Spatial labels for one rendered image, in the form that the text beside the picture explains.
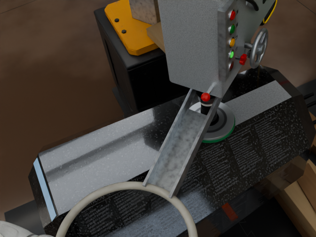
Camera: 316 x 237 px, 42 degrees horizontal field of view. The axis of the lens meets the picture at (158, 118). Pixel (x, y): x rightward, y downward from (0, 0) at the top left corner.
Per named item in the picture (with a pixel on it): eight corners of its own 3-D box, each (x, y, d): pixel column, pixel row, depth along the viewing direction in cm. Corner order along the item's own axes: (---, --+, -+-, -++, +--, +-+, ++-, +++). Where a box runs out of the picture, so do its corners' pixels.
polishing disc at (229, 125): (177, 111, 184) (177, 109, 183) (221, 96, 187) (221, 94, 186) (195, 147, 171) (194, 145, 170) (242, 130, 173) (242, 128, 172)
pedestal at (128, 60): (112, 90, 316) (86, 9, 259) (189, 59, 326) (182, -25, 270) (144, 153, 275) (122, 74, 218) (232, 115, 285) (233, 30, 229)
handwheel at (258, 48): (244, 45, 164) (245, 14, 152) (269, 51, 160) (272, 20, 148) (228, 70, 156) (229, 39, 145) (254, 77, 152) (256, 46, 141)
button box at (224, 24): (228, 65, 143) (228, -6, 121) (235, 67, 142) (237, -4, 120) (218, 80, 139) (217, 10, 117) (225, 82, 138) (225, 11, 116)
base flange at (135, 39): (103, 11, 255) (101, 4, 251) (175, -15, 263) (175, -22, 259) (131, 58, 225) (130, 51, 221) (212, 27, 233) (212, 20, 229)
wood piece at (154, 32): (147, 35, 229) (146, 28, 225) (162, 28, 232) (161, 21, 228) (166, 54, 217) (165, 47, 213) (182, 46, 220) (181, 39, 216)
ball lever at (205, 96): (209, 87, 148) (209, 80, 145) (217, 89, 146) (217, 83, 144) (199, 101, 144) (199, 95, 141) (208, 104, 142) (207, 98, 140)
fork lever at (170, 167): (211, 39, 177) (209, 32, 173) (254, 50, 169) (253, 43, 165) (137, 185, 158) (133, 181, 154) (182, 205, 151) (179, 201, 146)
